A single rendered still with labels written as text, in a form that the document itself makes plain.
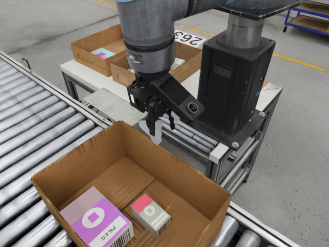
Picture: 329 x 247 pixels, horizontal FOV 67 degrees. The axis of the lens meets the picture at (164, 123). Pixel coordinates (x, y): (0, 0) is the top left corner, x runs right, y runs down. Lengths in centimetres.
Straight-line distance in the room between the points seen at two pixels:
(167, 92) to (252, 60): 37
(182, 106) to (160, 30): 15
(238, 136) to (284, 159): 110
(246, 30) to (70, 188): 69
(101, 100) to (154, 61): 73
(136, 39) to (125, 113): 66
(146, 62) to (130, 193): 46
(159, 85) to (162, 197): 40
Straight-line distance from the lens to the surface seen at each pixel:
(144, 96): 51
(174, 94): 48
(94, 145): 75
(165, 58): 44
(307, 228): 177
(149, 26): 41
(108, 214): 68
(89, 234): 67
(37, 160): 99
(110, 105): 111
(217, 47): 82
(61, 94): 127
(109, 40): 163
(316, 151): 221
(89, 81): 130
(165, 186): 80
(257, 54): 81
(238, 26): 81
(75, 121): 108
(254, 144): 142
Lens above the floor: 142
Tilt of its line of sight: 42 degrees down
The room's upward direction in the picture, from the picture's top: straight up
